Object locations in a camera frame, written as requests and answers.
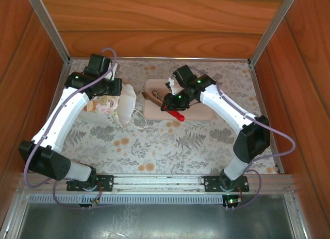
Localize wide aluminium frame rail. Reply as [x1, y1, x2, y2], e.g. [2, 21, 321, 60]
[16, 173, 296, 195]

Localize aluminium frame post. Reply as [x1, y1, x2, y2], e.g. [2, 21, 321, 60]
[246, 0, 301, 66]
[24, 0, 72, 66]

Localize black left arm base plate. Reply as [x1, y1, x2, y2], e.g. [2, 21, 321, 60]
[66, 174, 115, 193]

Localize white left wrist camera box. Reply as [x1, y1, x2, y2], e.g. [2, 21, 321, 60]
[110, 63, 120, 80]

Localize galvanised metal sheet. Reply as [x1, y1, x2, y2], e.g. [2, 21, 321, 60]
[16, 201, 297, 239]

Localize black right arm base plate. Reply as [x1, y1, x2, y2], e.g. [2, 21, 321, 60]
[203, 175, 251, 193]

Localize small circuit board green light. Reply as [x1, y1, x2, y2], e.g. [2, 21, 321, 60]
[223, 195, 243, 209]

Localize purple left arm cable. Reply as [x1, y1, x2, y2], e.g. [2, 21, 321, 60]
[23, 48, 119, 211]

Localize pale pink plastic tray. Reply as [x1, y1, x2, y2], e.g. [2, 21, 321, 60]
[142, 78, 215, 122]

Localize metal tongs with red handle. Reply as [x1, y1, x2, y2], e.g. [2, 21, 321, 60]
[141, 89, 186, 122]

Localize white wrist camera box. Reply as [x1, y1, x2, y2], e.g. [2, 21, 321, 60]
[110, 63, 120, 80]
[166, 78, 185, 96]

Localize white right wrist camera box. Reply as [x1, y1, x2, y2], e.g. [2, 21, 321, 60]
[166, 78, 185, 96]

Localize white slotted cable duct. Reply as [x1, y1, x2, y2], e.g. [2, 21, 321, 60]
[27, 193, 286, 206]

